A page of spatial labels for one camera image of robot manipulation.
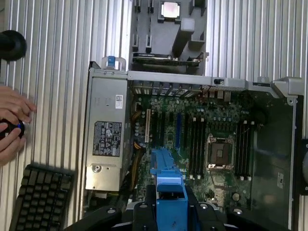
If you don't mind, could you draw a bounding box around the blue plastic disk bay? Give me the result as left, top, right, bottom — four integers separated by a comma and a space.
150, 148, 189, 231

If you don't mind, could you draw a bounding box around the person's hand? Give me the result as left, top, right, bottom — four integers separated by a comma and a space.
0, 86, 37, 167

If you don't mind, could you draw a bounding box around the silver CPU socket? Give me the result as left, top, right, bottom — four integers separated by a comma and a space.
205, 134, 236, 172

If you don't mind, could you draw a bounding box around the black RAM slot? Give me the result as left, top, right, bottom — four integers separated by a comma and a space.
235, 121, 241, 181
247, 121, 254, 181
243, 121, 248, 181
240, 121, 244, 181
201, 117, 206, 180
190, 117, 195, 180
193, 117, 199, 180
197, 117, 203, 180

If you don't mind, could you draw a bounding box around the black expansion slot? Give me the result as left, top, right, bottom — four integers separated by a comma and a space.
183, 112, 190, 150
153, 111, 159, 148
160, 111, 167, 148

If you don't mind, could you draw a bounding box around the blue expansion slot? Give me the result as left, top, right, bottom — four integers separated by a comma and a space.
176, 112, 181, 149

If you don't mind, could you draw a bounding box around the white expansion slot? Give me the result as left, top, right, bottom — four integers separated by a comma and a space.
145, 109, 151, 143

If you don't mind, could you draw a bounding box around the black keyboard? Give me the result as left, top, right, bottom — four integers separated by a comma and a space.
9, 164, 76, 231

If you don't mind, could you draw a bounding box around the green motherboard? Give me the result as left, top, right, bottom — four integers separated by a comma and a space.
129, 88, 256, 217

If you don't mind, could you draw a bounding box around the black case fan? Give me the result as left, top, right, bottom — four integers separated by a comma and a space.
301, 138, 308, 196

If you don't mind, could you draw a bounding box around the grey metal power supply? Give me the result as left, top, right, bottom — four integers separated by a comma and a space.
85, 76, 128, 191

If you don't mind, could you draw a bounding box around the grey metal open PC case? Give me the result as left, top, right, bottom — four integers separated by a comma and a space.
83, 60, 305, 231

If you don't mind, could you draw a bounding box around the graphics card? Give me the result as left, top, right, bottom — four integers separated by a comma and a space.
131, 57, 202, 69

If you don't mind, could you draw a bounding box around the grey plastic parts rack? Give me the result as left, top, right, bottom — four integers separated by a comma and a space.
129, 0, 208, 71

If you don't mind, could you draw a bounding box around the silver CPU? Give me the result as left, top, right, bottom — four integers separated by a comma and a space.
160, 1, 181, 18

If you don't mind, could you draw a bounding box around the black round knob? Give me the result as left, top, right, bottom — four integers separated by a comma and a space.
0, 29, 27, 61

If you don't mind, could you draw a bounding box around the yellow and black wire bundle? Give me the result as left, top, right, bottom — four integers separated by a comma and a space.
119, 109, 146, 195

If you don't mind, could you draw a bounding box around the grey handle with blue tab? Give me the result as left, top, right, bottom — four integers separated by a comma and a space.
102, 55, 127, 72

